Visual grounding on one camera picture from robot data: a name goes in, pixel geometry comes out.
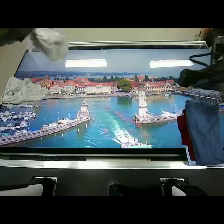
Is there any light grey garment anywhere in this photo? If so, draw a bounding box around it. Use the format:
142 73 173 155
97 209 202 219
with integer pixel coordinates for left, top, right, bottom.
29 28 70 62

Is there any person's forearm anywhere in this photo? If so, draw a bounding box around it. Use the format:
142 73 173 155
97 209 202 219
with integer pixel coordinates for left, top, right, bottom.
199 28 215 43

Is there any red garment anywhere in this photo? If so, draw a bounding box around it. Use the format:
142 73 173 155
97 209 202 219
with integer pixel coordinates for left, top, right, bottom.
176 111 198 163

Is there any blue garment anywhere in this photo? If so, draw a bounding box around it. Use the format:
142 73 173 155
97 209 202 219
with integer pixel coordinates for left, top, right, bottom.
183 99 224 167

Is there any white garment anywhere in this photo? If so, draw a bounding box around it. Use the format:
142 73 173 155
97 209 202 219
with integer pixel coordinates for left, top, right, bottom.
0 76 51 105

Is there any black cable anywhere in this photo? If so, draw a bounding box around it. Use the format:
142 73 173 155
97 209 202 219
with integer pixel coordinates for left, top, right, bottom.
188 52 214 68

